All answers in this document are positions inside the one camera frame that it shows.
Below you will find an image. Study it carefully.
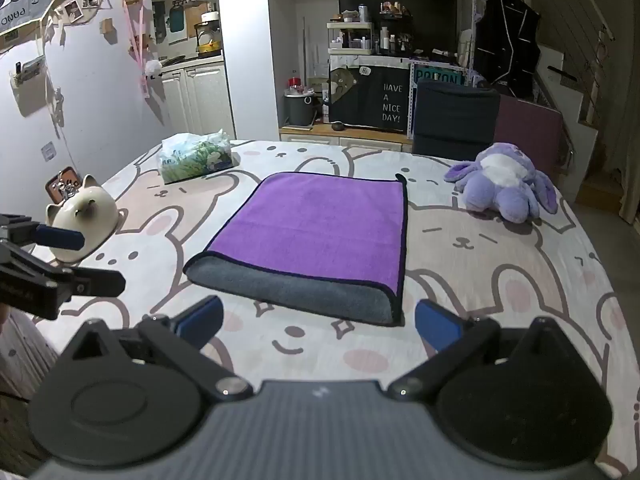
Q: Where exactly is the dark blue chair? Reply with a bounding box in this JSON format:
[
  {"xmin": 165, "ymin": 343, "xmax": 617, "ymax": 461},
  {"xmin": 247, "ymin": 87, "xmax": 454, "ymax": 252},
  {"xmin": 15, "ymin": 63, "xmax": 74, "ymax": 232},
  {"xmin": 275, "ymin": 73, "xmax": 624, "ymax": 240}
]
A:
[{"xmin": 412, "ymin": 78, "xmax": 501, "ymax": 162}]

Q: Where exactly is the black hanging jacket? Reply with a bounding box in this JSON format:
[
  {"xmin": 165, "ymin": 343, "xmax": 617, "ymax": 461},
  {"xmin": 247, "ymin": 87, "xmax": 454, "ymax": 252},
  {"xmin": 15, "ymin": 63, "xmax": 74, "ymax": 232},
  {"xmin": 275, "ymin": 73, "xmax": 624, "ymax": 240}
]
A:
[{"xmin": 472, "ymin": 0, "xmax": 542, "ymax": 99}]

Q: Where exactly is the cream cat-shaped ceramic jar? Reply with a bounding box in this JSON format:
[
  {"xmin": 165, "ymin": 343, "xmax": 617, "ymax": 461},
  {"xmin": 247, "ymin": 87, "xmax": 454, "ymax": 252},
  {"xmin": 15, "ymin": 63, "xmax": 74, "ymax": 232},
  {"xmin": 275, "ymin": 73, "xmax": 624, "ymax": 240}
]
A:
[{"xmin": 46, "ymin": 174, "xmax": 121, "ymax": 264}]

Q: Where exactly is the white desktop storage rack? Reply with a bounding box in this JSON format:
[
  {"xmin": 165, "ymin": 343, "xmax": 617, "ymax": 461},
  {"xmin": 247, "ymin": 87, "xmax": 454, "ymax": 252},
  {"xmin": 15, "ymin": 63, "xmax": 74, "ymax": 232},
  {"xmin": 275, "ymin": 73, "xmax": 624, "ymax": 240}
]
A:
[{"xmin": 326, "ymin": 20, "xmax": 376, "ymax": 56}]

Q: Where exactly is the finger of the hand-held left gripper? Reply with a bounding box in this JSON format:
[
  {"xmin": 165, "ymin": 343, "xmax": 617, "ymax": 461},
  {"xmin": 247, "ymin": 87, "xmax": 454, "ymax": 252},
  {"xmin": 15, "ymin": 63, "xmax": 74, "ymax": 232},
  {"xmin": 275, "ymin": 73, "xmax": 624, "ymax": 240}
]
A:
[
  {"xmin": 0, "ymin": 213, "xmax": 85, "ymax": 252},
  {"xmin": 59, "ymin": 266, "xmax": 127, "ymax": 307}
]

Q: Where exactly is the dark purple board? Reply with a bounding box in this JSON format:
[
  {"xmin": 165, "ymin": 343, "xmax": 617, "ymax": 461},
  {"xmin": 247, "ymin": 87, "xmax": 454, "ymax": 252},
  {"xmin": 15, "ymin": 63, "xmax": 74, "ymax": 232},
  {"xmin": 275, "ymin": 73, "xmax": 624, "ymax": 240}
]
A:
[{"xmin": 494, "ymin": 94, "xmax": 564, "ymax": 177}]

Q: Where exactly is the black printed cabinet curtain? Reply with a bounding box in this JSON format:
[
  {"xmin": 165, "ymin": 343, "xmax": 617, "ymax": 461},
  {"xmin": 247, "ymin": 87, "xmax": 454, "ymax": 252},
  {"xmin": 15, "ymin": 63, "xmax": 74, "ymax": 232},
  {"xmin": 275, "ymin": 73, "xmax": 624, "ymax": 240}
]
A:
[{"xmin": 328, "ymin": 56, "xmax": 411, "ymax": 134}]

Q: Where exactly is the purple and grey towel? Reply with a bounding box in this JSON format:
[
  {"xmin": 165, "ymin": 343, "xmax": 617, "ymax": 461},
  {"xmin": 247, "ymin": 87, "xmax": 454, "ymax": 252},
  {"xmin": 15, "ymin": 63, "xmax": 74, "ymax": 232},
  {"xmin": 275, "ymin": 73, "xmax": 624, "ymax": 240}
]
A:
[{"xmin": 183, "ymin": 171, "xmax": 410, "ymax": 327}]

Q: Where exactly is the orange tray with keys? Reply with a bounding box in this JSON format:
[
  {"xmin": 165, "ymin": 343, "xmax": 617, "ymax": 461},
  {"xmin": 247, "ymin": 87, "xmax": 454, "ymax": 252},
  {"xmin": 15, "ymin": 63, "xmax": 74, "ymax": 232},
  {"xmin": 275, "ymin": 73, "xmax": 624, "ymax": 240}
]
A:
[{"xmin": 44, "ymin": 166, "xmax": 81, "ymax": 207}]

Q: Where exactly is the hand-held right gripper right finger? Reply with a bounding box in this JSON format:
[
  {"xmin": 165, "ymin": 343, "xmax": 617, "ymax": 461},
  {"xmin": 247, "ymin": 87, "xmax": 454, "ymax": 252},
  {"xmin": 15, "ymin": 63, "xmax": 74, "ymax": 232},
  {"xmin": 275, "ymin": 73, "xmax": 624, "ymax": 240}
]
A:
[{"xmin": 388, "ymin": 299, "xmax": 568, "ymax": 403}]

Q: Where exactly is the grey trash bin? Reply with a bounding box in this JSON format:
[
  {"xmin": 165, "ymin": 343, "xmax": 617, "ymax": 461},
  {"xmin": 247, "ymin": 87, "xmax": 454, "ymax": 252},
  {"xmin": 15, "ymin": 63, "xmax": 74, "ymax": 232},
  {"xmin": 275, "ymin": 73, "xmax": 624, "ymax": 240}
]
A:
[{"xmin": 283, "ymin": 91, "xmax": 321, "ymax": 128}]

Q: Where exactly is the pink hanging ribbon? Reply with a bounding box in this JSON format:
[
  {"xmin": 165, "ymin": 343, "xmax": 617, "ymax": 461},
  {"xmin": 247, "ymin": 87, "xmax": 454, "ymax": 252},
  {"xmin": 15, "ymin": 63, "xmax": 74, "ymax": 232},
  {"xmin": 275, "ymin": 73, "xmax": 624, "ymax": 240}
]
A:
[{"xmin": 121, "ymin": 0, "xmax": 164, "ymax": 97}]

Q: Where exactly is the wooden low cabinet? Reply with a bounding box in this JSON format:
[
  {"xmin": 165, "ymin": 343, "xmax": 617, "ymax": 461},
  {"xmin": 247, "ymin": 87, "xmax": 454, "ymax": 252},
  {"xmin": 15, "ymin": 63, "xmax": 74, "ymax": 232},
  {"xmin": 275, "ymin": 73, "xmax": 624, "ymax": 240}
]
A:
[{"xmin": 279, "ymin": 124, "xmax": 414, "ymax": 155}]

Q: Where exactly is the white wall-mounted holder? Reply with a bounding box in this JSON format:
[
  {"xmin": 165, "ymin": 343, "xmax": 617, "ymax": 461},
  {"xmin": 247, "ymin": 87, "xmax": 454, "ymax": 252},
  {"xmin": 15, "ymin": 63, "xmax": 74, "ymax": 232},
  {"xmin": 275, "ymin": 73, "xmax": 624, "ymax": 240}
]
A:
[{"xmin": 9, "ymin": 56, "xmax": 49, "ymax": 117}]

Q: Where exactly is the teal sign plate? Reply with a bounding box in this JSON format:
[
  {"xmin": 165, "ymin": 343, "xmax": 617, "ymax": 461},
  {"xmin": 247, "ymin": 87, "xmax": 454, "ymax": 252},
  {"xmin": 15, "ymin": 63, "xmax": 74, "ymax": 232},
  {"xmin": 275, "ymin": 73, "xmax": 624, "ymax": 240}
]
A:
[{"xmin": 414, "ymin": 67, "xmax": 464, "ymax": 87}]

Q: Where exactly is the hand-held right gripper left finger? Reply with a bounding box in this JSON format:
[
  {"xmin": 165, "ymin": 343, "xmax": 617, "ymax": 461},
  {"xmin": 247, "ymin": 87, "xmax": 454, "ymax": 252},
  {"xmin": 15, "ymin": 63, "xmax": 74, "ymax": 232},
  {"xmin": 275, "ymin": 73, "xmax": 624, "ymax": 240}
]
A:
[{"xmin": 66, "ymin": 295, "xmax": 254, "ymax": 402}]

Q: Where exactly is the white kitchen cabinet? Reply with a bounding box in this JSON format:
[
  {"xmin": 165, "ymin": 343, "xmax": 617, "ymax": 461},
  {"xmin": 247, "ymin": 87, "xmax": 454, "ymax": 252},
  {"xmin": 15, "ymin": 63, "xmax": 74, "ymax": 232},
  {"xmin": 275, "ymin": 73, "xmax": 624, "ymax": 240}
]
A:
[{"xmin": 159, "ymin": 56, "xmax": 236, "ymax": 142}]

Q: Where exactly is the green floral tissue pack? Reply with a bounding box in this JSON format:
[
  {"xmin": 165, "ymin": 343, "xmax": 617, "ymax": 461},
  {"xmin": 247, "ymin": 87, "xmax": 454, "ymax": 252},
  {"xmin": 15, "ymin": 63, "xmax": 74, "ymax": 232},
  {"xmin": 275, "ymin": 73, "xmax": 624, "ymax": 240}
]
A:
[{"xmin": 159, "ymin": 130, "xmax": 236, "ymax": 185}]

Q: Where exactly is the purple plush bunny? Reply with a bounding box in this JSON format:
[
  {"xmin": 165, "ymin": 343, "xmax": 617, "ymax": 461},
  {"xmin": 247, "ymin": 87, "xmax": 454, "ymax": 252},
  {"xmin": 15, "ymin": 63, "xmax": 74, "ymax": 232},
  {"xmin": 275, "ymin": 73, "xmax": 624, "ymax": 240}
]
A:
[{"xmin": 444, "ymin": 142, "xmax": 559, "ymax": 224}]

